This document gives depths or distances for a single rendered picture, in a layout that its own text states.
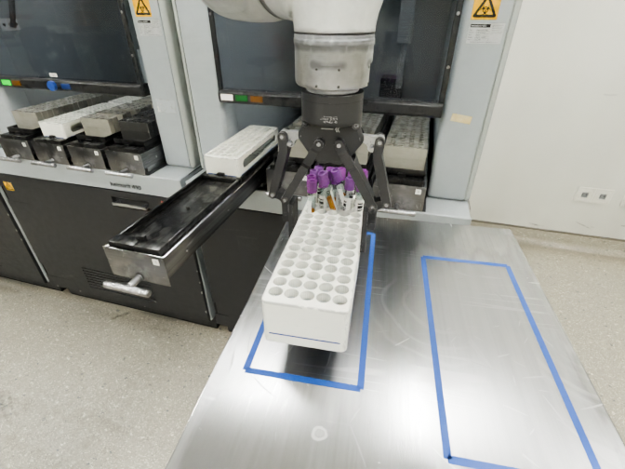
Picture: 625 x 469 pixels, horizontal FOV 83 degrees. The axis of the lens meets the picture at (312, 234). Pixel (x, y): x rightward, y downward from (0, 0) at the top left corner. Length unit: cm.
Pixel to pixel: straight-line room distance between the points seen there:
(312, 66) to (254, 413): 38
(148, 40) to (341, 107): 87
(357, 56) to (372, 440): 40
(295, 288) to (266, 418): 14
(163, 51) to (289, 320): 95
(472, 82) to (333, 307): 71
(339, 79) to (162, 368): 137
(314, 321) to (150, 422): 113
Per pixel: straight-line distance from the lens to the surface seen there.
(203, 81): 115
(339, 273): 44
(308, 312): 40
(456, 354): 51
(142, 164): 126
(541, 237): 250
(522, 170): 228
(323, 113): 43
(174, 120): 124
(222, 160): 97
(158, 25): 120
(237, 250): 123
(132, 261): 76
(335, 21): 41
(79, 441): 154
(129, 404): 155
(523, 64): 213
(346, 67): 41
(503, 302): 61
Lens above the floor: 119
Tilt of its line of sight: 33 degrees down
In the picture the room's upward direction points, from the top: straight up
